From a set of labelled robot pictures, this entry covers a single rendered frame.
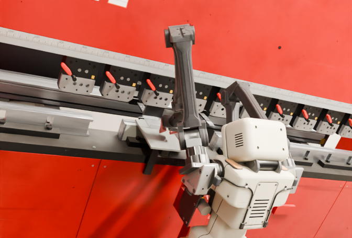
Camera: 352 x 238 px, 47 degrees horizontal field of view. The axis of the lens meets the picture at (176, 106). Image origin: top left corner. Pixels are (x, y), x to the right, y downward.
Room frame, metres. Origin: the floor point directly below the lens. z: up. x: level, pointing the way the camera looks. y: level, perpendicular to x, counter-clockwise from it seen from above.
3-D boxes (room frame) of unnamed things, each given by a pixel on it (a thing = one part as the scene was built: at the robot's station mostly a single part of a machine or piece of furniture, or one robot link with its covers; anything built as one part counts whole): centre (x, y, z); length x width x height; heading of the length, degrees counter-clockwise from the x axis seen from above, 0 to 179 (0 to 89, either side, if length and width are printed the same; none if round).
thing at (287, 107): (2.30, -0.58, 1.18); 0.15 x 0.09 x 0.17; 119
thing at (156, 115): (1.92, 0.10, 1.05); 0.10 x 0.02 x 0.10; 119
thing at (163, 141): (1.79, 0.03, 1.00); 0.26 x 0.18 x 0.01; 29
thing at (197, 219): (1.77, -0.29, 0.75); 0.20 x 0.16 x 0.18; 124
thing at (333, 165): (2.56, -1.15, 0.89); 0.30 x 0.05 x 0.03; 119
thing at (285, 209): (2.29, -0.87, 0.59); 0.15 x 0.02 x 0.07; 119
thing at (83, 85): (1.71, 0.47, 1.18); 0.15 x 0.09 x 0.17; 119
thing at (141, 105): (2.06, 0.18, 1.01); 0.26 x 0.12 x 0.05; 29
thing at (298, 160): (2.37, -0.81, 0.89); 0.30 x 0.05 x 0.03; 119
